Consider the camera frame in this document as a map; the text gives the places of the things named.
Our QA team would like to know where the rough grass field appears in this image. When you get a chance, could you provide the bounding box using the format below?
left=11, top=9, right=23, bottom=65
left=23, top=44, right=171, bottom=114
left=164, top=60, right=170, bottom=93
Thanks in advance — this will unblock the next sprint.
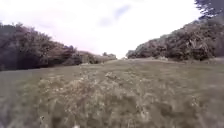
left=0, top=57, right=224, bottom=128

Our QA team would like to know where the row of bushes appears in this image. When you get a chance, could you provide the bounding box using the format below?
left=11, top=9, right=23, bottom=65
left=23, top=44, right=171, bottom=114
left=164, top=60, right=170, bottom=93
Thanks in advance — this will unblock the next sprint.
left=0, top=22, right=118, bottom=72
left=125, top=14, right=224, bottom=62

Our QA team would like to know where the tall dark tree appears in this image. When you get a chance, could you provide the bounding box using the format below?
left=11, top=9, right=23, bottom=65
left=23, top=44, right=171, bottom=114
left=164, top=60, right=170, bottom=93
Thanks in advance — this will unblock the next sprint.
left=194, top=0, right=224, bottom=20

